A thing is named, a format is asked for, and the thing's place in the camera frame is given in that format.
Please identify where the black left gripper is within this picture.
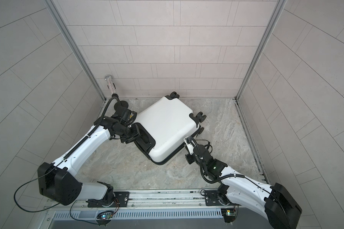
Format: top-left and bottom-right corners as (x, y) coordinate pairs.
(115, 123), (145, 143)

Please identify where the white hard-shell suitcase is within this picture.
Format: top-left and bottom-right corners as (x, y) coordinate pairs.
(134, 92), (206, 166)

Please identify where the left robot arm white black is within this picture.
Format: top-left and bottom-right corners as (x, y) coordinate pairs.
(37, 106), (140, 207)

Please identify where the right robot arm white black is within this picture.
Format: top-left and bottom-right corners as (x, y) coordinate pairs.
(185, 137), (302, 229)

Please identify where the right circuit board with LED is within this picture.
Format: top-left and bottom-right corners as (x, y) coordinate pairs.
(221, 208), (238, 223)

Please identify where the circuit board with led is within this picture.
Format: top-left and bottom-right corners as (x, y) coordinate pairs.
(96, 210), (115, 221)
(221, 208), (238, 223)

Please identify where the left circuit board with LED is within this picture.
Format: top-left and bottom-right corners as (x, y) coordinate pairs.
(96, 210), (115, 221)

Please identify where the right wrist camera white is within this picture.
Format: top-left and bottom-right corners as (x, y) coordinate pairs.
(184, 136), (196, 155)

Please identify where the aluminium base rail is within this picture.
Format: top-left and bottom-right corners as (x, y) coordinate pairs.
(42, 187), (286, 212)

